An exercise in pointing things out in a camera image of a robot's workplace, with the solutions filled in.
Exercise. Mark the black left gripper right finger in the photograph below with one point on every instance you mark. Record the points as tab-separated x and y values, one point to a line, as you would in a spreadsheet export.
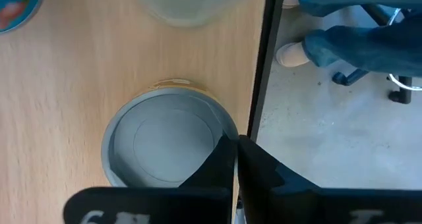
280	204

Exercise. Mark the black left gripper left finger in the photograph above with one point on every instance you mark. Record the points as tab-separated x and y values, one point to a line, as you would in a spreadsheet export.
198	204

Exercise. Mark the orange green label can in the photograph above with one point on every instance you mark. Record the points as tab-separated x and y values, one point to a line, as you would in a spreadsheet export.
165	145

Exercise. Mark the black office chair base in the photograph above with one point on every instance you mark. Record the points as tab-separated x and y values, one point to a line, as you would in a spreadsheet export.
405	89

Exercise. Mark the black aluminium table frame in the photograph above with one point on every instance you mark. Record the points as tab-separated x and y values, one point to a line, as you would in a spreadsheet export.
267	52

